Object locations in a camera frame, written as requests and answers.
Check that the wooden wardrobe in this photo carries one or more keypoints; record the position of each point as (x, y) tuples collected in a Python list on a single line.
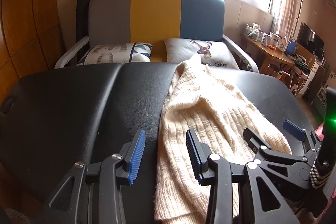
[(23, 16)]

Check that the cream knit sweater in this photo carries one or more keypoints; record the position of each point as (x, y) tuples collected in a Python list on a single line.
[(210, 108)]

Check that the white patterned box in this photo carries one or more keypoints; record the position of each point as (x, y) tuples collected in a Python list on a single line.
[(322, 95)]

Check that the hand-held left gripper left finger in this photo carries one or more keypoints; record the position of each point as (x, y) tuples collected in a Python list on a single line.
[(136, 158)]

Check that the geometric patterned pillow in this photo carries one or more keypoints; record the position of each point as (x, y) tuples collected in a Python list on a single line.
[(113, 53)]

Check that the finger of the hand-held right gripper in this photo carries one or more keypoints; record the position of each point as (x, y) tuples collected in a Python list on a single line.
[(253, 140), (294, 129)]

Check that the wooden side cabinet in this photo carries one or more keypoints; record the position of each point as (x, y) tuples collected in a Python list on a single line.
[(312, 66)]

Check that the wooden desk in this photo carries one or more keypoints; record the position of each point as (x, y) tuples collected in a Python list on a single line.
[(273, 56)]

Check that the black monitor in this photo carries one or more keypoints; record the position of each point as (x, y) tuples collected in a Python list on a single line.
[(309, 37)]

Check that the grey yellow blue sofa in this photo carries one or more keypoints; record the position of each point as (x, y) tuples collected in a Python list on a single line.
[(155, 16)]

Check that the white deer print pillow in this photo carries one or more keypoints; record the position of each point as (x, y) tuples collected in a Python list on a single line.
[(183, 50)]

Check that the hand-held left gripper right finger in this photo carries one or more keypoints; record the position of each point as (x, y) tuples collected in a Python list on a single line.
[(193, 155)]

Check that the clear plastic container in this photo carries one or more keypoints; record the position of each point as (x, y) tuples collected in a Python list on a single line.
[(274, 40)]

